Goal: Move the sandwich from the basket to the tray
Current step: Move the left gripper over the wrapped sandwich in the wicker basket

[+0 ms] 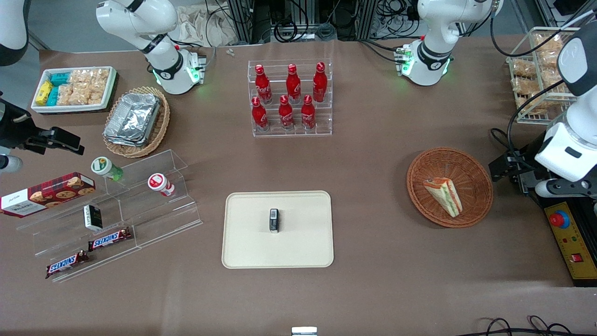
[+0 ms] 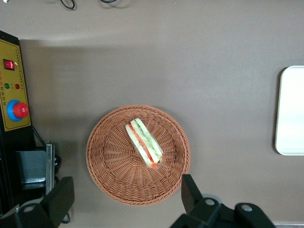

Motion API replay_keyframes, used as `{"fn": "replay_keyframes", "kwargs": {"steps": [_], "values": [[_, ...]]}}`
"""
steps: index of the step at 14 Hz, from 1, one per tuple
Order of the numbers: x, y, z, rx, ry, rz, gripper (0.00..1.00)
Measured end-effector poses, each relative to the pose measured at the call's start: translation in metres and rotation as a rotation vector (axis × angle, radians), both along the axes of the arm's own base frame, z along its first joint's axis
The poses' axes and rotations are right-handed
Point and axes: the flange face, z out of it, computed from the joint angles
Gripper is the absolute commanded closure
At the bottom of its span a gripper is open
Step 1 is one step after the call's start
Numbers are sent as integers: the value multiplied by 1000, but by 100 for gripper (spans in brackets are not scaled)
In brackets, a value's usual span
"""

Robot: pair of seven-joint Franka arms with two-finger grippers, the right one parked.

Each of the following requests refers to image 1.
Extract yellow snack packet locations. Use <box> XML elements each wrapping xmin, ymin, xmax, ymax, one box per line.
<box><xmin>36</xmin><ymin>80</ymin><xmax>53</xmax><ymax>106</ymax></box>

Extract aluminium profile frame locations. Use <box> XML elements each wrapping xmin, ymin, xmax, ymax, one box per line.
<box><xmin>226</xmin><ymin>0</ymin><xmax>420</xmax><ymax>45</ymax></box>

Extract clear acrylic bottle rack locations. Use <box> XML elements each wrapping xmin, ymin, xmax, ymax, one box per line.
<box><xmin>248</xmin><ymin>58</ymin><xmax>333</xmax><ymax>138</ymax></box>

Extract small black and white box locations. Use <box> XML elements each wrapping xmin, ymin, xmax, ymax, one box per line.
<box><xmin>83</xmin><ymin>204</ymin><xmax>104</xmax><ymax>231</ymax></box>

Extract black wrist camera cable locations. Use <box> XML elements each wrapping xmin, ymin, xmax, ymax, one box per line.
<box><xmin>489</xmin><ymin>0</ymin><xmax>582</xmax><ymax>161</ymax></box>

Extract green lidded drink bottle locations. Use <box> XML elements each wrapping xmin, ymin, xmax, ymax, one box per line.
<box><xmin>90</xmin><ymin>156</ymin><xmax>125</xmax><ymax>182</ymax></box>

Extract yellow emergency stop control box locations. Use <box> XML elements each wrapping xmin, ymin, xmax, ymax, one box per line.
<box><xmin>543</xmin><ymin>201</ymin><xmax>597</xmax><ymax>287</ymax></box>

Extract grey metal bracket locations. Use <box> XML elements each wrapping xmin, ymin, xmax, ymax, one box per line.
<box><xmin>515</xmin><ymin>169</ymin><xmax>544</xmax><ymax>195</ymax></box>

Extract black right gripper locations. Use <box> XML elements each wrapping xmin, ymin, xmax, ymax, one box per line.
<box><xmin>0</xmin><ymin>99</ymin><xmax>86</xmax><ymax>156</ymax></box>

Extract clear acrylic stepped shelf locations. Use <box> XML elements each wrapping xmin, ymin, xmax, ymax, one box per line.
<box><xmin>16</xmin><ymin>149</ymin><xmax>204</xmax><ymax>283</ymax></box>

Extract red cola bottle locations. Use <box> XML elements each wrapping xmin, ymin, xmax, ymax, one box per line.
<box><xmin>255</xmin><ymin>64</ymin><xmax>273</xmax><ymax>105</ymax></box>
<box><xmin>251</xmin><ymin>97</ymin><xmax>269</xmax><ymax>132</ymax></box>
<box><xmin>285</xmin><ymin>64</ymin><xmax>302</xmax><ymax>105</ymax></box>
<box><xmin>312</xmin><ymin>62</ymin><xmax>328</xmax><ymax>103</ymax></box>
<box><xmin>300</xmin><ymin>95</ymin><xmax>316</xmax><ymax>131</ymax></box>
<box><xmin>278</xmin><ymin>95</ymin><xmax>295</xmax><ymax>131</ymax></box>

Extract oval light wicker basket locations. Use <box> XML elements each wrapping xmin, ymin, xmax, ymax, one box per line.
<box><xmin>102</xmin><ymin>86</ymin><xmax>171</xmax><ymax>159</ymax></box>

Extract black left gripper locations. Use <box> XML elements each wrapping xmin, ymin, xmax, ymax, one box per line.
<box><xmin>488</xmin><ymin>134</ymin><xmax>546</xmax><ymax>183</ymax></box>

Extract coiled black cable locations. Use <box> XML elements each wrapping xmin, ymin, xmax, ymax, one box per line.
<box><xmin>273</xmin><ymin>18</ymin><xmax>300</xmax><ymax>43</ymax></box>

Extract white wire basket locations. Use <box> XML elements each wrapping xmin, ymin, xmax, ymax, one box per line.
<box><xmin>507</xmin><ymin>26</ymin><xmax>582</xmax><ymax>125</ymax></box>

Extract beige plastic tray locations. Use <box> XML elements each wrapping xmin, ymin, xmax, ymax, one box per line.
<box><xmin>222</xmin><ymin>190</ymin><xmax>335</xmax><ymax>270</ymax></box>

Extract round brown wicker basket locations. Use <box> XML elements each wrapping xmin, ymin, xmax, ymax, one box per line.
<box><xmin>406</xmin><ymin>147</ymin><xmax>494</xmax><ymax>229</ymax></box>

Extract clear bag of fried snacks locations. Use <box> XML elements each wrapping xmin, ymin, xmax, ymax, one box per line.
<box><xmin>535</xmin><ymin>34</ymin><xmax>564</xmax><ymax>53</ymax></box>
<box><xmin>512</xmin><ymin>59</ymin><xmax>537</xmax><ymax>78</ymax></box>
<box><xmin>512</xmin><ymin>77</ymin><xmax>537</xmax><ymax>94</ymax></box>
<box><xmin>536</xmin><ymin>52</ymin><xmax>564</xmax><ymax>87</ymax></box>
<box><xmin>518</xmin><ymin>93</ymin><xmax>550</xmax><ymax>115</ymax></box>

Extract red tartan cookie box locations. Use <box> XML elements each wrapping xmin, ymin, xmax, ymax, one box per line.
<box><xmin>0</xmin><ymin>172</ymin><xmax>97</xmax><ymax>218</ymax></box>

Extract triangular sandwich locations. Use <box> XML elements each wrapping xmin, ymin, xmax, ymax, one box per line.
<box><xmin>423</xmin><ymin>177</ymin><xmax>464</xmax><ymax>218</ymax></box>

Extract black floor cables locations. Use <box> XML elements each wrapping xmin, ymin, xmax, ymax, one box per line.
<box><xmin>465</xmin><ymin>315</ymin><xmax>597</xmax><ymax>336</ymax></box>

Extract white crumpled cloth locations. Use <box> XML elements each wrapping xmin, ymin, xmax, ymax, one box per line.
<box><xmin>176</xmin><ymin>4</ymin><xmax>239</xmax><ymax>47</ymax></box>

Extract red lidded drink bottle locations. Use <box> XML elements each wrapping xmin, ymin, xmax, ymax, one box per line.
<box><xmin>147</xmin><ymin>173</ymin><xmax>176</xmax><ymax>197</ymax></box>

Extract stacked aluminium foil trays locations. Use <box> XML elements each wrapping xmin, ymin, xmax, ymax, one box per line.
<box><xmin>103</xmin><ymin>92</ymin><xmax>161</xmax><ymax>148</ymax></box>

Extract Snickers chocolate bar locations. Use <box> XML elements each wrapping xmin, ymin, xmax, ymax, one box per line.
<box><xmin>45</xmin><ymin>250</ymin><xmax>90</xmax><ymax>280</ymax></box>
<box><xmin>88</xmin><ymin>227</ymin><xmax>133</xmax><ymax>252</ymax></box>

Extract white rectangular snack tray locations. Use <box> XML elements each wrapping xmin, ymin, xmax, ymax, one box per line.
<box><xmin>31</xmin><ymin>66</ymin><xmax>117</xmax><ymax>114</ymax></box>

